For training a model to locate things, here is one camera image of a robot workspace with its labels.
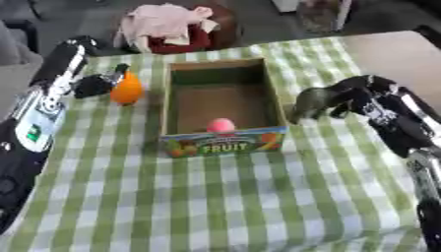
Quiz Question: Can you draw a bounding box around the tan cardboard box with print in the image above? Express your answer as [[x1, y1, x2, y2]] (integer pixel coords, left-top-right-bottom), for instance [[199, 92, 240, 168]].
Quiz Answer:
[[158, 57, 291, 159]]

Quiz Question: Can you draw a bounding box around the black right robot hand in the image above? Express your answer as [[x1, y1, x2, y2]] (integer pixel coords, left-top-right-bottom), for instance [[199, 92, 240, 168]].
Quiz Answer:
[[329, 74, 441, 159]]

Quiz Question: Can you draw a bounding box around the dark grey-green toy animal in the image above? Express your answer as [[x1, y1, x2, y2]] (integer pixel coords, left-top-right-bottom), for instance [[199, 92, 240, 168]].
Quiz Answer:
[[287, 86, 358, 125]]

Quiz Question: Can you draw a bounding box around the pink toy ball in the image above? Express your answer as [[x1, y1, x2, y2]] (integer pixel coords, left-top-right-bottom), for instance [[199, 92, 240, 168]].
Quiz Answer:
[[205, 117, 238, 134]]

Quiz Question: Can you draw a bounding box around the dark red bag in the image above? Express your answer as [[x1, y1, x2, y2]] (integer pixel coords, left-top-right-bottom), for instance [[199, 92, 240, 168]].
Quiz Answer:
[[146, 23, 214, 55]]

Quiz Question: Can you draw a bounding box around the pale pink cloth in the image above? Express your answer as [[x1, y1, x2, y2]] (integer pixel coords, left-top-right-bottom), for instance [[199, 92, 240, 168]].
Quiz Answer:
[[111, 2, 221, 53]]

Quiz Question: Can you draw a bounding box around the brown chair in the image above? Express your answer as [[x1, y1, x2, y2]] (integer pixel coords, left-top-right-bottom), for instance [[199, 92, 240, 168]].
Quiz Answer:
[[191, 3, 245, 51]]

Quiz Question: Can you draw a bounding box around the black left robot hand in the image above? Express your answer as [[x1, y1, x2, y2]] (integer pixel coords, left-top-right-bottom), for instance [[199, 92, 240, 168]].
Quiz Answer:
[[29, 34, 133, 99]]

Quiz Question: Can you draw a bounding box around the orange toy fruit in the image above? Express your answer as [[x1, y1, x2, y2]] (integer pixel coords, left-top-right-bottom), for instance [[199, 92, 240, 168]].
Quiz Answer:
[[108, 71, 147, 106]]

